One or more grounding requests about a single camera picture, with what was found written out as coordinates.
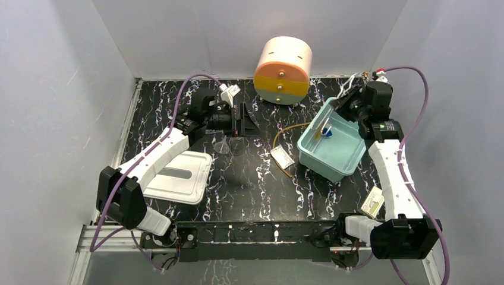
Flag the blue plastic clamp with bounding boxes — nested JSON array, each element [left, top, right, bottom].
[[320, 127, 332, 137]]

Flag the yellow rubber tubing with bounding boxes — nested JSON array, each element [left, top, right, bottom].
[[272, 122, 312, 179]]

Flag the small white sachet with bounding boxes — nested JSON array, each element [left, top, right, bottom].
[[270, 145, 295, 170]]

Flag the metal scissors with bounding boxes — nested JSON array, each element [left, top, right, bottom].
[[336, 72, 366, 103]]

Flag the test tube brush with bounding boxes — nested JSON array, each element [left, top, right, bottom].
[[313, 129, 323, 140]]

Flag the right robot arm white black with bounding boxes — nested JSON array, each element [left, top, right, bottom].
[[335, 81, 442, 259]]

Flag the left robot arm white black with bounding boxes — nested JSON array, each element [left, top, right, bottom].
[[96, 84, 259, 236]]

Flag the clear plastic funnel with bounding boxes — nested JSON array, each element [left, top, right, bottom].
[[213, 135, 230, 154]]

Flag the glass tube blue tip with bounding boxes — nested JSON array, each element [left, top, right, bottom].
[[313, 107, 334, 151]]

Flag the teal plastic bin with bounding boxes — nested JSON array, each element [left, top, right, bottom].
[[297, 97, 366, 183]]

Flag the round pastel drawer cabinet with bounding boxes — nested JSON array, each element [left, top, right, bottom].
[[253, 36, 313, 107]]

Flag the white bin lid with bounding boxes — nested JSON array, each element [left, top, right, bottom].
[[143, 151, 213, 205]]

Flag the small white card box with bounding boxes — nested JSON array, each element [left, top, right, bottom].
[[359, 186, 385, 219]]

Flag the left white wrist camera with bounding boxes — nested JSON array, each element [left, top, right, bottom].
[[219, 84, 241, 107]]

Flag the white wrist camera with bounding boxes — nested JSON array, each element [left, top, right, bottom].
[[371, 68, 389, 83], [219, 84, 241, 107]]

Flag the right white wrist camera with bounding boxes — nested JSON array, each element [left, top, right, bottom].
[[371, 68, 389, 83]]

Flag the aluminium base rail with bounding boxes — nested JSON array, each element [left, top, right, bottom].
[[74, 222, 434, 272]]

